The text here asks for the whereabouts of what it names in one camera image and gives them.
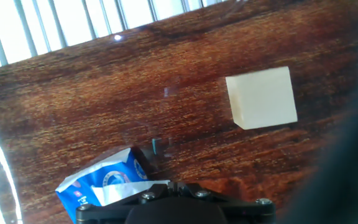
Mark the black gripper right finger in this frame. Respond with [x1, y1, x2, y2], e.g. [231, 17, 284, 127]
[178, 182, 276, 224]

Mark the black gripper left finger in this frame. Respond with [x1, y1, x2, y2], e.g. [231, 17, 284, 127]
[75, 182, 169, 224]

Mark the pale wooden block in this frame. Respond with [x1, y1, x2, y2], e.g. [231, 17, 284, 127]
[225, 66, 298, 131]

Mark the blue tissue pack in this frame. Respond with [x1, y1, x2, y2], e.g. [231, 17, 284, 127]
[55, 147, 171, 224]

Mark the red-brown wooden board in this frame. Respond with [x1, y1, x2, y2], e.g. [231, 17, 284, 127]
[0, 0, 358, 224]

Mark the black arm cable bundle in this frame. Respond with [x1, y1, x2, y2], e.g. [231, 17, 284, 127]
[278, 0, 358, 224]

